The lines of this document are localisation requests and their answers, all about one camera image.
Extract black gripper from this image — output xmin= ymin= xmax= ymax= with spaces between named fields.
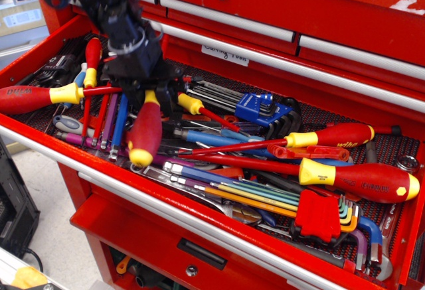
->
xmin=102 ymin=27 xmax=181 ymax=117

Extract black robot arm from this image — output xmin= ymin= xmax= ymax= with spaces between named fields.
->
xmin=44 ymin=0 xmax=184 ymax=116

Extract short red yellow screwdriver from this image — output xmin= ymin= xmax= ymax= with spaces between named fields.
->
xmin=177 ymin=92 xmax=241 ymax=133

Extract black holder coloured hex keys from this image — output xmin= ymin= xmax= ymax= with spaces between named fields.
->
xmin=92 ymin=94 xmax=128 ymax=163

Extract small red screwdriver upper left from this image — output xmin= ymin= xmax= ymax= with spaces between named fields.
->
xmin=82 ymin=37 xmax=103 ymax=140

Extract white cutting tools label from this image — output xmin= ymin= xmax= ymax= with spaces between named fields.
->
xmin=201 ymin=45 xmax=250 ymax=67

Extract magenta long hex key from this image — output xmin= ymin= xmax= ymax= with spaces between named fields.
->
xmin=54 ymin=131 xmax=200 ymax=168

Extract black torx key set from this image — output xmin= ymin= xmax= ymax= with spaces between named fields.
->
xmin=15 ymin=36 xmax=88 ymax=88

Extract blue hex key set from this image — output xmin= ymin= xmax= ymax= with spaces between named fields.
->
xmin=187 ymin=80 xmax=302 ymax=139

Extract large red screwdriver left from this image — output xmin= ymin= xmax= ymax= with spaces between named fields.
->
xmin=0 ymin=76 xmax=200 ymax=115

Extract large red screwdriver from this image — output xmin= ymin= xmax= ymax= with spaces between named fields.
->
xmin=0 ymin=76 xmax=200 ymax=115
xmin=187 ymin=154 xmax=420 ymax=204

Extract red tool chest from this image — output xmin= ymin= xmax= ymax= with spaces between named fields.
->
xmin=0 ymin=0 xmax=425 ymax=290

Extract red plastic key holder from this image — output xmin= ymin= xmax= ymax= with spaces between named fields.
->
xmin=267 ymin=144 xmax=349 ymax=162

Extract black box on floor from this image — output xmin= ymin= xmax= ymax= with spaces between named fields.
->
xmin=1 ymin=143 xmax=40 ymax=258

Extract red wiha screwdriver right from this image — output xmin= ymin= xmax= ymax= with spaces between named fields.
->
xmin=177 ymin=122 xmax=402 ymax=155

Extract open red drawer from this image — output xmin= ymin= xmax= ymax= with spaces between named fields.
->
xmin=1 ymin=11 xmax=424 ymax=289

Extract red holder coloured hex keys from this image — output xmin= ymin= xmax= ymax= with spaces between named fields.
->
xmin=163 ymin=162 xmax=385 ymax=269

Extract large red screwdriver right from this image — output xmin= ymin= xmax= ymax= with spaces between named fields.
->
xmin=187 ymin=154 xmax=420 ymax=204

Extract silver socket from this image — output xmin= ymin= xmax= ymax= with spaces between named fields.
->
xmin=396 ymin=155 xmax=420 ymax=175

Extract blue handled screwdriver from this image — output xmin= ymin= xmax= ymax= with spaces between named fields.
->
xmin=173 ymin=128 xmax=264 ymax=147

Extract grey handled small screwdriver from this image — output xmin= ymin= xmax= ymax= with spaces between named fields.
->
xmin=52 ymin=115 xmax=83 ymax=138

